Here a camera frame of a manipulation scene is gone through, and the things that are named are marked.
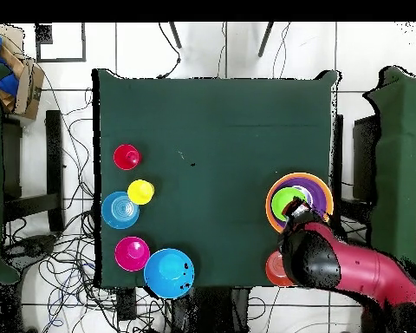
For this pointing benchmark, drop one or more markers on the small green bowl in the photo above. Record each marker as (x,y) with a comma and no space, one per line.
(280,203)

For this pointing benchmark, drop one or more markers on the large yellow bowl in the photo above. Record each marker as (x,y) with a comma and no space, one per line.
(268,211)

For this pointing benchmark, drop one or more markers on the purple bowl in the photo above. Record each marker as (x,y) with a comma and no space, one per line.
(319,194)

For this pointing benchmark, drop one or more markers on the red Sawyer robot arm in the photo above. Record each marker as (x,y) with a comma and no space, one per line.
(367,270)

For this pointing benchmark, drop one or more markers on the small orange bowl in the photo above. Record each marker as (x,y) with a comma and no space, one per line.
(274,270)

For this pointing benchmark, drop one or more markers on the dark green tablecloth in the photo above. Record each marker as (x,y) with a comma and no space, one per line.
(194,114)

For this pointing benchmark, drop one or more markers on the deep blue bowl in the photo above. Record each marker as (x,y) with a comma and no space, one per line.
(168,274)

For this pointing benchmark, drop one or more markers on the yellow cup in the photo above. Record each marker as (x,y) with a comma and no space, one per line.
(140,192)

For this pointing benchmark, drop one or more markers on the small pink bowl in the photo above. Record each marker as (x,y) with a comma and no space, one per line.
(131,255)

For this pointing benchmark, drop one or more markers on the black tripod leg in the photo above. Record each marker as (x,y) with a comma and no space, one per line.
(265,40)
(175,34)

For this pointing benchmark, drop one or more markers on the shallow blue bowl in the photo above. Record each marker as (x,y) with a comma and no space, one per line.
(119,216)

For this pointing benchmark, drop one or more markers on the red cup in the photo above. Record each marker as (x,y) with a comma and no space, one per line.
(124,158)

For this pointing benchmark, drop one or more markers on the black power box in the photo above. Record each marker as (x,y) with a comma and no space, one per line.
(126,305)

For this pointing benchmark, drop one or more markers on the black bench stand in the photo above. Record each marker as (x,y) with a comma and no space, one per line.
(53,156)

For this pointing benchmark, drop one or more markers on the cardboard box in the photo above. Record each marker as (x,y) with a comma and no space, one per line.
(29,90)

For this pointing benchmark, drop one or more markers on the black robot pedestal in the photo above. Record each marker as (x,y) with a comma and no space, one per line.
(211,312)

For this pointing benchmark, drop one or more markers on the black pedestal foot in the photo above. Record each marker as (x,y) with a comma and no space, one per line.
(31,248)

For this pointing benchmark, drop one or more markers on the black square floor frame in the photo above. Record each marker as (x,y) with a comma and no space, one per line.
(60,60)

